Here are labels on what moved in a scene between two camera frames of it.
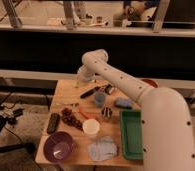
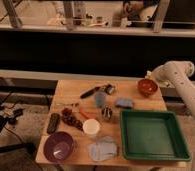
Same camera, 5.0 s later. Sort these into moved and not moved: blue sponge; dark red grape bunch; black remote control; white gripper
Moved: white gripper
Not moved: black remote control; blue sponge; dark red grape bunch
